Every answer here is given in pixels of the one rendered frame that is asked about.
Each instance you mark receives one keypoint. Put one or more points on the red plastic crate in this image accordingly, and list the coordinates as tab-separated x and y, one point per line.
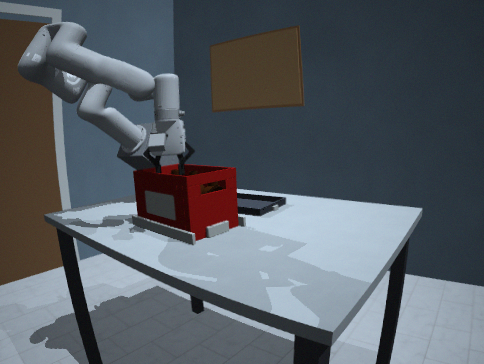
176	200

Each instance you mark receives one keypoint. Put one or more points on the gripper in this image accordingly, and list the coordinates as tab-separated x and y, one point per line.
176	143

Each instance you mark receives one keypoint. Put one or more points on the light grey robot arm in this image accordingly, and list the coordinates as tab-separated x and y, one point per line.
102	73

